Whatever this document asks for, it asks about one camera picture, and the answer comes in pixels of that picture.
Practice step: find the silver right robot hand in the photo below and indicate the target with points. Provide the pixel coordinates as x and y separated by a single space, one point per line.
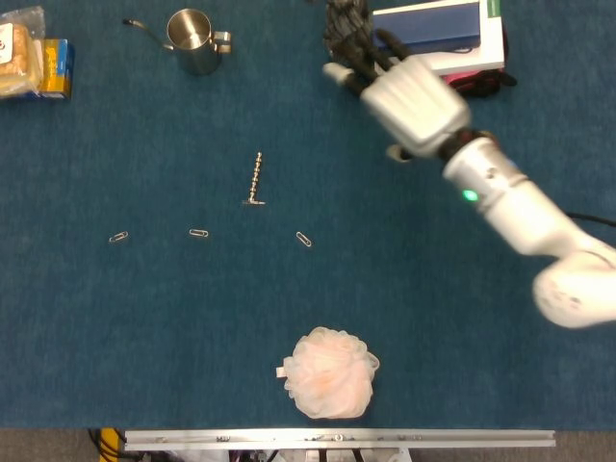
414 106

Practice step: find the grey striped knit sock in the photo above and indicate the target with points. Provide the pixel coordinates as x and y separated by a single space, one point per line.
344 21

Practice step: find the aluminium profile rail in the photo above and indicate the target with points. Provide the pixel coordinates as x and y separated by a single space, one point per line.
337 439

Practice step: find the steel gooseneck pouring kettle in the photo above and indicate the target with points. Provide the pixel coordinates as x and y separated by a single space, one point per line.
195 48

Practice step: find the white box with green label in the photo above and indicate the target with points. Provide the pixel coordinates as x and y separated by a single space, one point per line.
491 43

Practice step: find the white mesh bath loofah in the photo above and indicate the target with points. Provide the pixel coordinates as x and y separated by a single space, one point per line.
329 375

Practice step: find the blue and yellow box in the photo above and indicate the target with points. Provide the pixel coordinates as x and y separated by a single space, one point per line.
58 67

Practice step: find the silver magnetic bead stick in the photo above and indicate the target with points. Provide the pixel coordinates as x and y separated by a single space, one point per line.
254 180

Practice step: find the paperclip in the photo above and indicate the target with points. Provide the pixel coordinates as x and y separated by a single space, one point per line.
118 237
259 202
198 233
250 203
303 239

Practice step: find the bagged sliced bread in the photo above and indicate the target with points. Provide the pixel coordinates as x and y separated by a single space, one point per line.
17 58

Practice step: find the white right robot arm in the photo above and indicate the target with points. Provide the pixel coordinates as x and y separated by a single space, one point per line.
520 212

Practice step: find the blue felt table cloth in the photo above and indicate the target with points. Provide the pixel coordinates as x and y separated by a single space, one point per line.
192 313

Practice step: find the dark blue box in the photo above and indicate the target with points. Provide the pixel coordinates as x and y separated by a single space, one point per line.
433 26

